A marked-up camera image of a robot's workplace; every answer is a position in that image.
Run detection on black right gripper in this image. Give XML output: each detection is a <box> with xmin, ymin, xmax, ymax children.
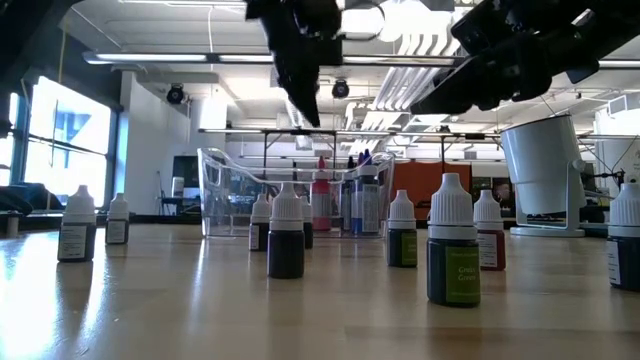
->
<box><xmin>410</xmin><ymin>1</ymin><xmax>602</xmax><ymax>116</ymax></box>

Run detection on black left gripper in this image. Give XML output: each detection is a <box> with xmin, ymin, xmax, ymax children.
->
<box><xmin>244</xmin><ymin>0</ymin><xmax>345</xmax><ymax>129</ymax></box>

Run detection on large red food colouring bottle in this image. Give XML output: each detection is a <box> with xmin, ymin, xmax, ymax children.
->
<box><xmin>311</xmin><ymin>155</ymin><xmax>333</xmax><ymax>233</ymax></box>

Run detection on clear plastic bin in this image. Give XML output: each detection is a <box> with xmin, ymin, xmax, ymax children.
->
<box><xmin>197</xmin><ymin>147</ymin><xmax>396</xmax><ymax>239</ymax></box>

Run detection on large blue food colouring bottle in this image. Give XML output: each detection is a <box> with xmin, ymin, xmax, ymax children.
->
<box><xmin>355</xmin><ymin>148</ymin><xmax>382</xmax><ymax>236</ymax></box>

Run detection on small red-brown dropper bottle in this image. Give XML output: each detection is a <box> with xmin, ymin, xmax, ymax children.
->
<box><xmin>472</xmin><ymin>189</ymin><xmax>507</xmax><ymax>273</ymax></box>

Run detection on small dark purple dropper bottle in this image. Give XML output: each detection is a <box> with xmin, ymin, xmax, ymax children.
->
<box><xmin>267</xmin><ymin>182</ymin><xmax>306</xmax><ymax>281</ymax></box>

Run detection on small green dropper bottle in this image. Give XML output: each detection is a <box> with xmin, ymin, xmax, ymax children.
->
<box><xmin>387</xmin><ymin>189</ymin><xmax>419</xmax><ymax>270</ymax></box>

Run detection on orange partition panel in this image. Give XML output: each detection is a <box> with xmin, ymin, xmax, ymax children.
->
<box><xmin>392</xmin><ymin>160</ymin><xmax>474</xmax><ymax>221</ymax></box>

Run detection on black monitor screen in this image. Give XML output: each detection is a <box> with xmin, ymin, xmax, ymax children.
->
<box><xmin>172</xmin><ymin>155</ymin><xmax>201</xmax><ymax>189</ymax></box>

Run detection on black clamp rod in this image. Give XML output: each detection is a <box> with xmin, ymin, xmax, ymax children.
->
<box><xmin>582</xmin><ymin>169</ymin><xmax>626</xmax><ymax>185</ymax></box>

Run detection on small grass green label bottle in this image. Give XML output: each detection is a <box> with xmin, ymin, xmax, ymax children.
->
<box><xmin>426</xmin><ymin>173</ymin><xmax>482</xmax><ymax>309</ymax></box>

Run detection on small dark blue dropper bottle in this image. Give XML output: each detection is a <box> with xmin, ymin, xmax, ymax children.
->
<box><xmin>603</xmin><ymin>182</ymin><xmax>640</xmax><ymax>294</ymax></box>

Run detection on dark cloth bundle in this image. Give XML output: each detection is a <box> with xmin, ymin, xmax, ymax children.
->
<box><xmin>0</xmin><ymin>182</ymin><xmax>65</xmax><ymax>217</ymax></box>

